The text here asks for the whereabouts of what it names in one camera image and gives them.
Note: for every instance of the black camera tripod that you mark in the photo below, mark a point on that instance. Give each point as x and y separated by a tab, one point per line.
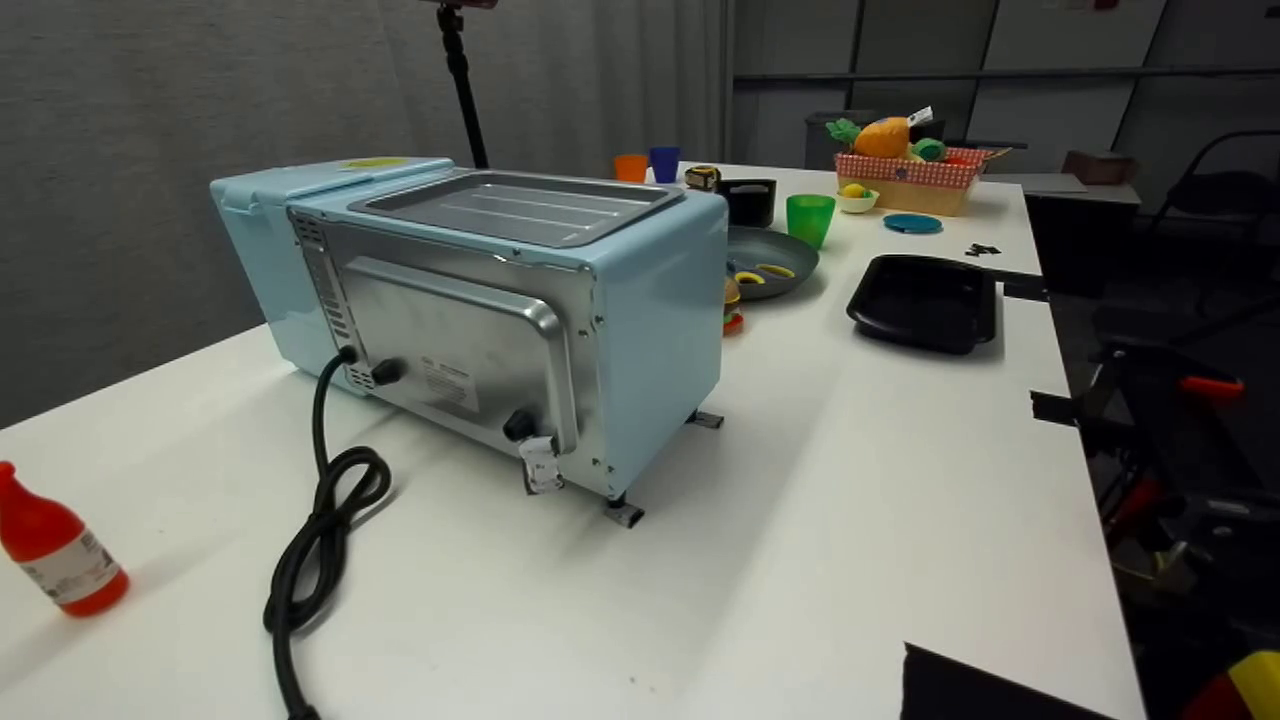
448	21

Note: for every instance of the green plastic cup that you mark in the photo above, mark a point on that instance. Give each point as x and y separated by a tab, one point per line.
811	219

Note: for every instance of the light blue toaster oven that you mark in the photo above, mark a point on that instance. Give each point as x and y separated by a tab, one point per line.
569	327

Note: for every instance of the blue plastic cup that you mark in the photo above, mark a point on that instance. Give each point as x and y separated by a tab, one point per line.
666	161

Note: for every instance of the pink toy food basket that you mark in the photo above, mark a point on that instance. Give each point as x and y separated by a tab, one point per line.
919	185

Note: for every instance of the black cup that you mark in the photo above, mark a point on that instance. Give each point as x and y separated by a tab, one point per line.
750	201

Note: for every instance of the red plastic bottle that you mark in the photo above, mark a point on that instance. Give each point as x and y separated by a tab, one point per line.
57	548

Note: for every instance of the orange plastic cup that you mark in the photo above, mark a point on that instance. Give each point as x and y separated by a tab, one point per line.
628	166

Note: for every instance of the teal round lid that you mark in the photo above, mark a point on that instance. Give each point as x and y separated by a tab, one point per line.
914	226

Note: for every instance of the black plastic tray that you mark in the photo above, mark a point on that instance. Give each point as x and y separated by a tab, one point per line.
936	306

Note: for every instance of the grey round plate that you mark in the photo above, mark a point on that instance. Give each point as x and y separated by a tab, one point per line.
764	265

